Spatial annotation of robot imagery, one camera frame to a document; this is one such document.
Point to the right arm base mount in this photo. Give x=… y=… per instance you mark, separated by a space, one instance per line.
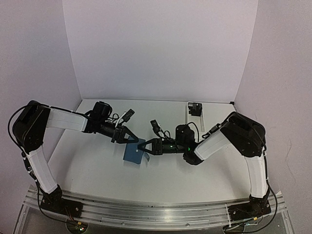
x=255 y=207

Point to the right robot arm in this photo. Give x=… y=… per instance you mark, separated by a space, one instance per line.
x=244 y=134

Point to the white plastic tray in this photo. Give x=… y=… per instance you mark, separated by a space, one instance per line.
x=198 y=121

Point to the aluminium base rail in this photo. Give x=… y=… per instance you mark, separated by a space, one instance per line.
x=156 y=216

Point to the black credit card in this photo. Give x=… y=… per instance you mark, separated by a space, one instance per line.
x=195 y=109

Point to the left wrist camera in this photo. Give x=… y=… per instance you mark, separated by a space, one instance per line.
x=125 y=117

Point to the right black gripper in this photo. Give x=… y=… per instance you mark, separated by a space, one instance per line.
x=157 y=148

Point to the blue card holder wallet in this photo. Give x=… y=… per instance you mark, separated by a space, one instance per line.
x=133 y=155

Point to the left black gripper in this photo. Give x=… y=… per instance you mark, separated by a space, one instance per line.
x=119 y=133

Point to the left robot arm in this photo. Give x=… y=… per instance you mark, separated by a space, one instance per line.
x=27 y=127

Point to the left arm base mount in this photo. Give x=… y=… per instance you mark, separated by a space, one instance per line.
x=54 y=202

